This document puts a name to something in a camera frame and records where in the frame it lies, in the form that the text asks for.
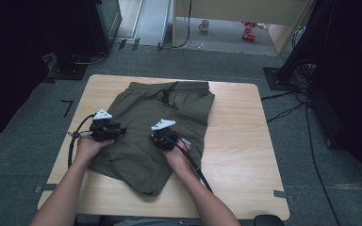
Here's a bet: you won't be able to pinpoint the person's left hand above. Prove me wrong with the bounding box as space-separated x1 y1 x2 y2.
74 136 116 168

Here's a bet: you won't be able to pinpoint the grey floor tape strip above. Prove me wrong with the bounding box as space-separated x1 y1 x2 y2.
272 189 296 203
33 183 58 193

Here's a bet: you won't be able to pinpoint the long black floor cable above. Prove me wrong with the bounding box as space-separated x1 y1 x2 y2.
304 99 342 226

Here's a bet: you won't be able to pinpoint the black stand base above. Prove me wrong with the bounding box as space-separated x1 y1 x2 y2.
44 52 90 81

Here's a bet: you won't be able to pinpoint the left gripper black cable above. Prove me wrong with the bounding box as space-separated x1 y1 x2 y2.
67 114 96 170

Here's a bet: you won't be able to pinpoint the person's grey clothing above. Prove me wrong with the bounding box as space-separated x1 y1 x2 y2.
98 215 204 226

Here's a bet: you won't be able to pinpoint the bundle of black cables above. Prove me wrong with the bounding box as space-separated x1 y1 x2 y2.
291 58 317 92

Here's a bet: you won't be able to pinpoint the light wooden furniture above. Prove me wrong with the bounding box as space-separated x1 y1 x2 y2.
172 0 316 57

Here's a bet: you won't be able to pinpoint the hanging black cable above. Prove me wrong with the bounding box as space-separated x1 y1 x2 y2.
172 0 193 50

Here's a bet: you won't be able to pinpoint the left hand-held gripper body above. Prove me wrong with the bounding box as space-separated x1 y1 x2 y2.
89 108 123 142

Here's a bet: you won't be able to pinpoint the black curtain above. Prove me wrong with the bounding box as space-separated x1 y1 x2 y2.
307 0 362 200
0 0 91 146

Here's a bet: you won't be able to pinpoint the black chair part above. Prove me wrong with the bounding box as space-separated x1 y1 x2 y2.
253 214 286 226

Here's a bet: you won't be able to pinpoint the grey mug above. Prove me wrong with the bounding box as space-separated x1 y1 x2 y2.
198 19 211 33

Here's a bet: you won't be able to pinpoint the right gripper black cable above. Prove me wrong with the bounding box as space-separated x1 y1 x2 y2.
169 135 215 194

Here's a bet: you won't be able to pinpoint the person's right hand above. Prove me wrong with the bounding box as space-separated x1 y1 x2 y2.
162 138 193 177

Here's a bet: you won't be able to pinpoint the olive green shorts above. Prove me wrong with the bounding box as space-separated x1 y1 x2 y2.
89 80 216 198

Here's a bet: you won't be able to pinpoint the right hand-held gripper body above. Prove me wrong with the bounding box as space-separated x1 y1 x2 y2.
150 118 180 152

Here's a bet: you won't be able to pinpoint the black cabinet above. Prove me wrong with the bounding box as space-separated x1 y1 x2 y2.
86 0 123 55

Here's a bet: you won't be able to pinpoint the black metal stand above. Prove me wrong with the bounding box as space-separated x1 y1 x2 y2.
262 0 342 92

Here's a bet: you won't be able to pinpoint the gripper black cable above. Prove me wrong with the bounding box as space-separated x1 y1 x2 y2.
67 114 96 170
169 135 215 194

